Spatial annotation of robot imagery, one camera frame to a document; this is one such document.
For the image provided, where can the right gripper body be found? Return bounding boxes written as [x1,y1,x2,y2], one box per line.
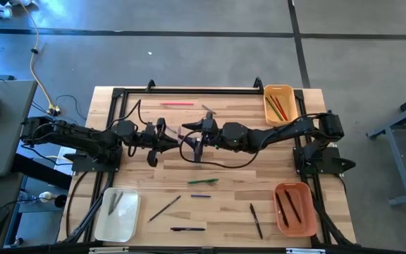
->
[194,111,225,162]

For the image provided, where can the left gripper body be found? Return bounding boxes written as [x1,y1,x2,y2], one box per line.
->
[137,117,168,167]

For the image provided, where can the light purple pen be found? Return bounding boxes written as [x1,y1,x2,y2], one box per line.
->
[176,126,190,145]

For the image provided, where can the green pen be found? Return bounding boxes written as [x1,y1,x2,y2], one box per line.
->
[187,178,220,185]

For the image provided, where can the black pencil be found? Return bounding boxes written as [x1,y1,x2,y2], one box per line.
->
[147,195,182,224]

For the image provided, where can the green pencil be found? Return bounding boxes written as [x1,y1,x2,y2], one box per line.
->
[264,95,283,122]

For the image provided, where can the short red pencil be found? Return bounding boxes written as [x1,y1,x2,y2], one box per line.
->
[269,95,286,121]

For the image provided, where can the brown red pencil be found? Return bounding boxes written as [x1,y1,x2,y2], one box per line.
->
[275,96,290,122]

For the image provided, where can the thin black pen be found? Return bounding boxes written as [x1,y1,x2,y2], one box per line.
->
[283,189,302,224]

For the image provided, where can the yellow plastic bin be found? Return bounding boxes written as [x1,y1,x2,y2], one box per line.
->
[263,83,300,127]

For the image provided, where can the white plastic bin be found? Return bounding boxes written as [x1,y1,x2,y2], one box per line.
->
[93,188,143,246]

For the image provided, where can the white paper sheet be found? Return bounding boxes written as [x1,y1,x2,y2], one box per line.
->
[52,145,78,176]

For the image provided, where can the black round puck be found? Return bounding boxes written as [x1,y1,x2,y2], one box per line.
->
[54,194,68,209]

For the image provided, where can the white plug adapter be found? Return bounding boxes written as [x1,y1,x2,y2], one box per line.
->
[38,190,58,203]

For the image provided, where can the orange plastic bin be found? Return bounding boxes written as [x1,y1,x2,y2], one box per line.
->
[272,181,319,238]

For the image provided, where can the grey desk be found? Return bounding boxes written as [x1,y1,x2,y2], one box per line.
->
[0,80,39,178]

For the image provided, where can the grey metal table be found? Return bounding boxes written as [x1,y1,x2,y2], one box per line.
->
[365,87,406,207]

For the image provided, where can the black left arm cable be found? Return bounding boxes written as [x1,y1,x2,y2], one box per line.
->
[106,98,154,132]

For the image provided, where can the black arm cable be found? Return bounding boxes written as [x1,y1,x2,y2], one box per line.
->
[106,98,154,132]
[178,114,301,170]

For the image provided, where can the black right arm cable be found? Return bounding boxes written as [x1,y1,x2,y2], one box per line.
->
[178,114,301,170]

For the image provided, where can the black aluminium table frame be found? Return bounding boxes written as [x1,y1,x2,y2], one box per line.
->
[60,76,358,248]

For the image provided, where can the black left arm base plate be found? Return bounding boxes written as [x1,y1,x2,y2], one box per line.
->
[70,147,123,174]

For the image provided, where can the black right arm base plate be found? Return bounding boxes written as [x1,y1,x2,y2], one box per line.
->
[292,145,357,176]

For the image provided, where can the silver metal bracket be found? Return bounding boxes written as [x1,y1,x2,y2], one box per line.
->
[285,248,327,254]
[88,246,130,254]

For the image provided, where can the yellow floor cable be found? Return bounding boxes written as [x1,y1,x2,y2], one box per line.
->
[15,0,62,116]

